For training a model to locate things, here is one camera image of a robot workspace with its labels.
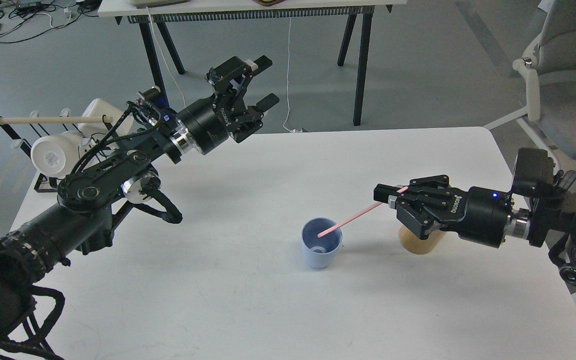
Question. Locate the wooden rack dowel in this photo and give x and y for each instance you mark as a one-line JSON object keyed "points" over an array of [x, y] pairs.
{"points": [[56, 120]]}

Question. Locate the floor cable clutter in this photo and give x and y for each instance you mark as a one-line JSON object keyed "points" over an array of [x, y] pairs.
{"points": [[24, 20]]}

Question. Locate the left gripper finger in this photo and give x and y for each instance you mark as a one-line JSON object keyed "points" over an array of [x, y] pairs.
{"points": [[233, 77], [249, 121]]}

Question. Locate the bamboo cylinder holder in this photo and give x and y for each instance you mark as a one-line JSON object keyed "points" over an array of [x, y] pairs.
{"points": [[418, 246]]}

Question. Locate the white square mug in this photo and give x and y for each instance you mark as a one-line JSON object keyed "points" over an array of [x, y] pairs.
{"points": [[103, 109]]}

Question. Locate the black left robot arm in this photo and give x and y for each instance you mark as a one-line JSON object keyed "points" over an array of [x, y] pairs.
{"points": [[114, 177]]}

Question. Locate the black wire mug rack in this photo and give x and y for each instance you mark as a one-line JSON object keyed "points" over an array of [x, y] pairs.
{"points": [[25, 146]]}

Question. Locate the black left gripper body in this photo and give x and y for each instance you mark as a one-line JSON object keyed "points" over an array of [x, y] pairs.
{"points": [[207, 123]]}

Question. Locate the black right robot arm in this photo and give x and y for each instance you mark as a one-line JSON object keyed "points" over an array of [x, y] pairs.
{"points": [[539, 201]]}

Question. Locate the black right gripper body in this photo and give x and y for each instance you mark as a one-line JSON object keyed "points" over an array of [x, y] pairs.
{"points": [[478, 215]]}

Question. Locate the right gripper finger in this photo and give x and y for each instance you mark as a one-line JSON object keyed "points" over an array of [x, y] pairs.
{"points": [[433, 184], [382, 192]]}

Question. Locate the blue plastic cup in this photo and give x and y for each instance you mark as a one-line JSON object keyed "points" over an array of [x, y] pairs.
{"points": [[319, 252]]}

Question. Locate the grey office chair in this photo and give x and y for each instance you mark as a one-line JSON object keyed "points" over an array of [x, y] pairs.
{"points": [[548, 102]]}

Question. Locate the pink chopstick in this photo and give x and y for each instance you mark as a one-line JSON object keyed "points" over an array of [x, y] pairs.
{"points": [[351, 218]]}

